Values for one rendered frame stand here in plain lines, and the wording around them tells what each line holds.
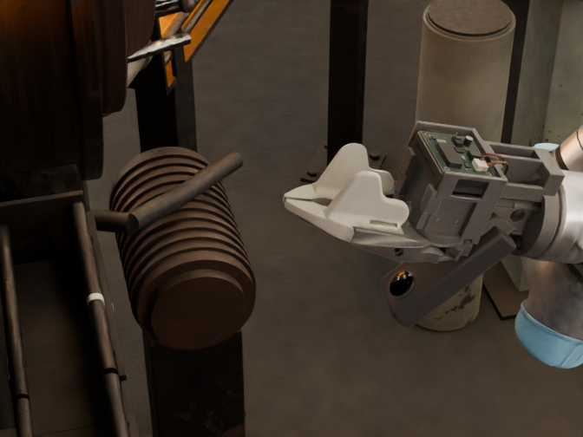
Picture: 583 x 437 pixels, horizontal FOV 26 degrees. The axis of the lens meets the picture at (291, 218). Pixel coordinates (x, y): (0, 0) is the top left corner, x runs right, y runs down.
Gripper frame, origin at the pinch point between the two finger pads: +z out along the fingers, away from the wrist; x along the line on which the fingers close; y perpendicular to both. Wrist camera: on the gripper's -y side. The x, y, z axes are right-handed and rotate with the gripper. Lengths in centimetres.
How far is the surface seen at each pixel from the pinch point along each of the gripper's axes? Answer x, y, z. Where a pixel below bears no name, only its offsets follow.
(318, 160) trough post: -102, -61, -51
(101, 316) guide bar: 4.4, -8.1, 13.9
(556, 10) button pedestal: -62, -8, -56
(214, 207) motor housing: -30.6, -22.5, -6.1
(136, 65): -35.5, -9.6, 4.7
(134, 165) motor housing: -38.8, -23.7, 1.0
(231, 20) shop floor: -155, -63, -47
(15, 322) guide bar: 2.3, -11.0, 19.4
